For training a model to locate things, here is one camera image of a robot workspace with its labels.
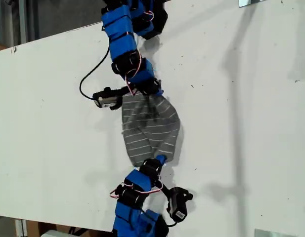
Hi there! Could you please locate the grey white-striped square towel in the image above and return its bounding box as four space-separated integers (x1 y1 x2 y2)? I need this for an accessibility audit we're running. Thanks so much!
120 95 181 167

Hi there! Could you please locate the pale grey container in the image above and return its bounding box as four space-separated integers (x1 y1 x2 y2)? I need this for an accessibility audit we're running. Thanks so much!
40 229 71 237

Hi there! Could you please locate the shiny steel plate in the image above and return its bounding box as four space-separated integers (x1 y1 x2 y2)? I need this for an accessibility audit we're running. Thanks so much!
238 0 264 8

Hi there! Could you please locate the brown cardboard box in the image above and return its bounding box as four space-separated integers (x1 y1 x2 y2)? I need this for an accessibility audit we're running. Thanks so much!
26 219 113 237

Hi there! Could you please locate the white table leg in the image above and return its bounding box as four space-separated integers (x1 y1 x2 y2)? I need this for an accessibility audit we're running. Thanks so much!
14 218 28 237

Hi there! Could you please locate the red white arm wire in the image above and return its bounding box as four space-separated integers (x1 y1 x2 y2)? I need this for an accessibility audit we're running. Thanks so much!
109 182 165 198
126 9 155 93

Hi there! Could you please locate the black camera stalk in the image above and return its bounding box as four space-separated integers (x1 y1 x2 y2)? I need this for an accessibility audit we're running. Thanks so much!
117 86 138 97
154 181 172 198

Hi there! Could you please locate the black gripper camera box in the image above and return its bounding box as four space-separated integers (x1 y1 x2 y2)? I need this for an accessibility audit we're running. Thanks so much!
92 86 123 111
166 187 194 220

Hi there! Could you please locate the grey metal rail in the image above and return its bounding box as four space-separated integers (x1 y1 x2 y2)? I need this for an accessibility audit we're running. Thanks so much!
18 0 28 46

